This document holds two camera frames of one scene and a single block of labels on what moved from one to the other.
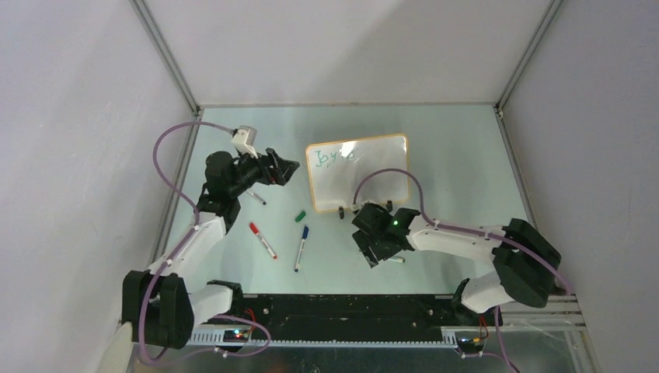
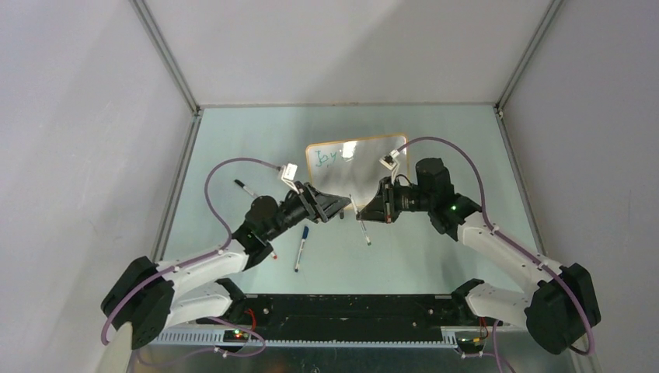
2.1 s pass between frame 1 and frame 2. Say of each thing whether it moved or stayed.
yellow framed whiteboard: stayed
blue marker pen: stayed
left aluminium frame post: stayed
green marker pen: moved
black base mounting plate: stayed
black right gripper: moved
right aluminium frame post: stayed
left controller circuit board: stayed
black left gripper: moved
